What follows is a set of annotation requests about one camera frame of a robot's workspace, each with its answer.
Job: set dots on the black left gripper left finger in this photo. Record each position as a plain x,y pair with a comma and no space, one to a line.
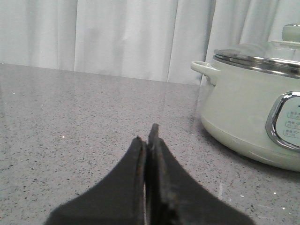
118,199

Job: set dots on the pale green electric cooking pot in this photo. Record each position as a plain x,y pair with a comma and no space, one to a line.
252,106

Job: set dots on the white pleated curtain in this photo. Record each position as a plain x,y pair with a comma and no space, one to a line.
146,39

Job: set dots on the glass pot lid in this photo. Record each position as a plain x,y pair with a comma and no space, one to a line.
284,52

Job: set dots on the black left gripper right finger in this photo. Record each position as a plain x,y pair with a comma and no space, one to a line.
175,198

